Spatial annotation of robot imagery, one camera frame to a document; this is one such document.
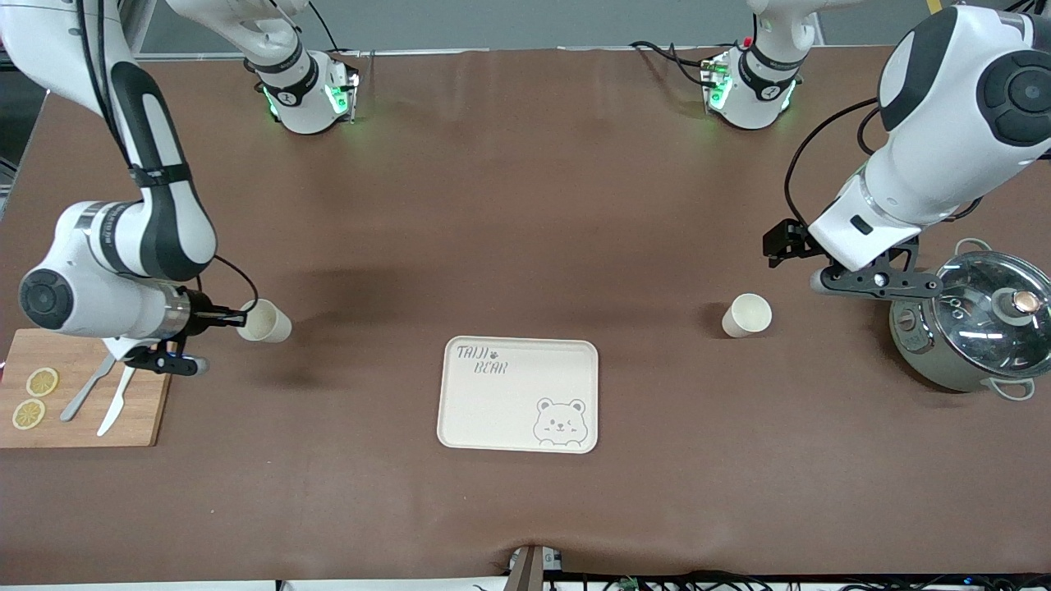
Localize aluminium frame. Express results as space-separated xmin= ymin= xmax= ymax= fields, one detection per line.
xmin=115 ymin=0 xmax=157 ymax=57

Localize wooden cutting board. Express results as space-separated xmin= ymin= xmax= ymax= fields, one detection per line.
xmin=0 ymin=328 xmax=173 ymax=449

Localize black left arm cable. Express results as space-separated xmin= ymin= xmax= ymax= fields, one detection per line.
xmin=784 ymin=98 xmax=881 ymax=229

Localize grey plastic knife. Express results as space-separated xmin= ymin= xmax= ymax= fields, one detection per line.
xmin=59 ymin=355 xmax=117 ymax=423

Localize white plastic cup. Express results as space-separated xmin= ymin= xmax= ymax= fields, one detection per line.
xmin=236 ymin=299 xmax=293 ymax=344
xmin=722 ymin=293 xmax=773 ymax=339

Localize black left base cable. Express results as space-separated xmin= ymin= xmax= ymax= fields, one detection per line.
xmin=630 ymin=39 xmax=723 ymax=89

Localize black right camera mount bar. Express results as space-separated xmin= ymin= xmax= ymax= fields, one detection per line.
xmin=123 ymin=345 xmax=210 ymax=378

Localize white plastic knife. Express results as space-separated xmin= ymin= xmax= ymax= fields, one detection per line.
xmin=96 ymin=367 xmax=137 ymax=438

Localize glass pot lid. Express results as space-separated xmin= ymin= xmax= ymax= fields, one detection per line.
xmin=930 ymin=250 xmax=1051 ymax=380

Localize black right base cable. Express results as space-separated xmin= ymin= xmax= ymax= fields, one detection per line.
xmin=308 ymin=0 xmax=344 ymax=55

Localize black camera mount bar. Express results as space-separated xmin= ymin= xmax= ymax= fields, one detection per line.
xmin=821 ymin=238 xmax=943 ymax=300
xmin=123 ymin=345 xmax=210 ymax=378

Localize cream tray with bear print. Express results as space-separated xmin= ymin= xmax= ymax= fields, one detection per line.
xmin=437 ymin=337 xmax=600 ymax=455

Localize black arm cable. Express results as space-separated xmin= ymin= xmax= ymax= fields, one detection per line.
xmin=784 ymin=98 xmax=881 ymax=229
xmin=78 ymin=0 xmax=261 ymax=318

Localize black base cable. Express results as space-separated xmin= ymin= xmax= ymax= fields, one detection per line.
xmin=308 ymin=0 xmax=344 ymax=55
xmin=630 ymin=39 xmax=723 ymax=89

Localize grey-green electric pot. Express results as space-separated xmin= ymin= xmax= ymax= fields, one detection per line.
xmin=889 ymin=238 xmax=1038 ymax=403

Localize black left camera mount bar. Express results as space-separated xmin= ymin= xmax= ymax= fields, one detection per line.
xmin=821 ymin=238 xmax=943 ymax=300

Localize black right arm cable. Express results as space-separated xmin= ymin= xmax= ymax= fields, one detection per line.
xmin=78 ymin=0 xmax=261 ymax=318

